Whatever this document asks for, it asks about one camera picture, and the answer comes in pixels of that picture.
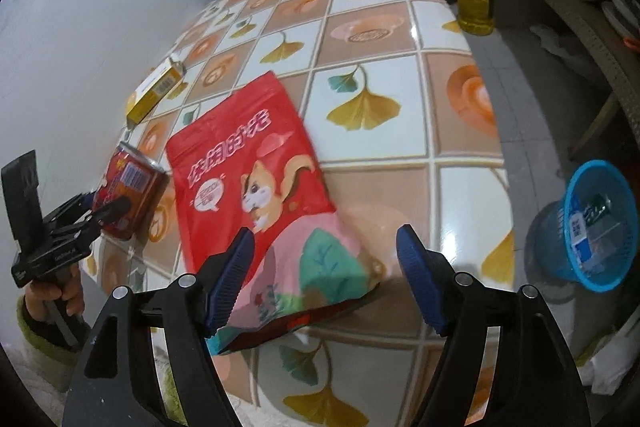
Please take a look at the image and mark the stacked white plates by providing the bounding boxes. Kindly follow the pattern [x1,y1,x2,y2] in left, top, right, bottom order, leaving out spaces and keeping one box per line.
[602,0,640,40]

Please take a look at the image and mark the red snack bag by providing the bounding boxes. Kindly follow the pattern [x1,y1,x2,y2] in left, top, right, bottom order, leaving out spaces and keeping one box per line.
[166,71,383,355]

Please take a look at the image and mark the blue plastic basket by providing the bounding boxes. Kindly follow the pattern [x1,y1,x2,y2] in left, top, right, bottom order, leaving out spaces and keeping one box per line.
[530,159,640,293]

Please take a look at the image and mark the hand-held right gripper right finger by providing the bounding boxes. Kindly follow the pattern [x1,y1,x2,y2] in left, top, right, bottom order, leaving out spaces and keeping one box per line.
[396,223,591,427]

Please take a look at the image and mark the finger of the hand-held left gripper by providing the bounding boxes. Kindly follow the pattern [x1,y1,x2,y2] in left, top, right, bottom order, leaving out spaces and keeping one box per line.
[42,191,103,228]
[52,197,133,242]

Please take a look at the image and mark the leaf print tablecloth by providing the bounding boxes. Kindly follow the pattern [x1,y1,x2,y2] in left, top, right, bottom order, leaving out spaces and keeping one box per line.
[82,0,516,427]

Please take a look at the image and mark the crumpled white plastic sheet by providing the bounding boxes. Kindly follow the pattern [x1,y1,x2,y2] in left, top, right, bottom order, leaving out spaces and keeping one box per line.
[530,24,598,70]

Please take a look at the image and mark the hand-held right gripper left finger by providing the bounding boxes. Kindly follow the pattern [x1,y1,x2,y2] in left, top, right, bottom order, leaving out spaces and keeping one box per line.
[62,227,253,427]

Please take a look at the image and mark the perforated metal shelf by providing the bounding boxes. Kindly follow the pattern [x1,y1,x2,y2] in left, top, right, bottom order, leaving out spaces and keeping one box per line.
[505,0,640,148]

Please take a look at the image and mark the person's left forearm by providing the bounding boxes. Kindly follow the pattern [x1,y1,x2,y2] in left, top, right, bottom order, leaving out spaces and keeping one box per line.
[0,297,93,395]

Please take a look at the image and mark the person's left hand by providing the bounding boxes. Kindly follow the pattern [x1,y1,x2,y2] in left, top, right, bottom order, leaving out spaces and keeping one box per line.
[24,266,86,323]

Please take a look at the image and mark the red can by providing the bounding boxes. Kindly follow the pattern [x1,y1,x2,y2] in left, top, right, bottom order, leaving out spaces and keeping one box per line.
[92,144,168,240]

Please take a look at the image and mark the yellow box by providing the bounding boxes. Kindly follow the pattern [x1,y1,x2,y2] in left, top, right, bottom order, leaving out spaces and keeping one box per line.
[125,56,187,125]

